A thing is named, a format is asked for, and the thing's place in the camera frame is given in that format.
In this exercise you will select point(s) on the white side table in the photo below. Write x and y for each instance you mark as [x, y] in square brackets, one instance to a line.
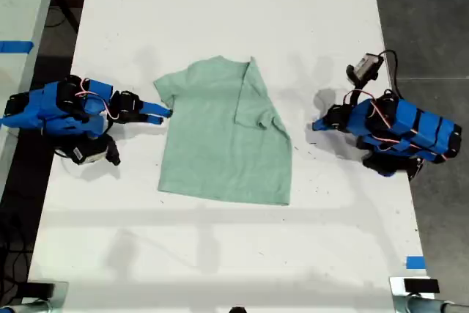
[22, 1]

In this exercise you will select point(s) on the grey metal pipe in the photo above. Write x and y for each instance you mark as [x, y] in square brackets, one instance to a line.
[425, 305]

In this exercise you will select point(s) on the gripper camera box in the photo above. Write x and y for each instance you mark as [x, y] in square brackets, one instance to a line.
[89, 153]
[369, 65]

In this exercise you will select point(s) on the short blue tape strip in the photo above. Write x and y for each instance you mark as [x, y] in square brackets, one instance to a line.
[416, 262]

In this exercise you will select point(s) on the camera black stalk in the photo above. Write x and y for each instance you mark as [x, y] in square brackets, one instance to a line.
[113, 151]
[352, 73]

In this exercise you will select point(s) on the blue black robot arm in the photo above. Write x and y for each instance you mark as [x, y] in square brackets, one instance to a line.
[414, 129]
[44, 107]

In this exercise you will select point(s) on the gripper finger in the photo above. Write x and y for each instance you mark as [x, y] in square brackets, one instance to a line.
[320, 125]
[155, 107]
[154, 118]

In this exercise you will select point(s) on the metal table bracket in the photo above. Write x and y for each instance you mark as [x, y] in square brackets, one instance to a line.
[60, 291]
[396, 287]

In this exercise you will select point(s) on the pale green T-shirt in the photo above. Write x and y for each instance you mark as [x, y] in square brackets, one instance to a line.
[220, 137]

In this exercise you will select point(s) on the small black block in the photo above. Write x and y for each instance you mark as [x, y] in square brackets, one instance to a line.
[40, 289]
[421, 286]

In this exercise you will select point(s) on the long blue tape strip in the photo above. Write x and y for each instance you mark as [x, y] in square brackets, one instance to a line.
[14, 46]

